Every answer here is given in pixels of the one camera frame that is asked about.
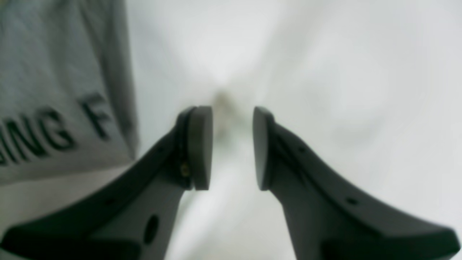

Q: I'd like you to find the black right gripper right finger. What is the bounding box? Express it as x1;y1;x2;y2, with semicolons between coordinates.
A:
253;106;461;260

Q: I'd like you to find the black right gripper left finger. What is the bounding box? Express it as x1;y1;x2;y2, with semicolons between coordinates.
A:
1;106;213;260

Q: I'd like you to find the grey T-shirt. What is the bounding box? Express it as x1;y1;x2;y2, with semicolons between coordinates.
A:
0;0;140;185

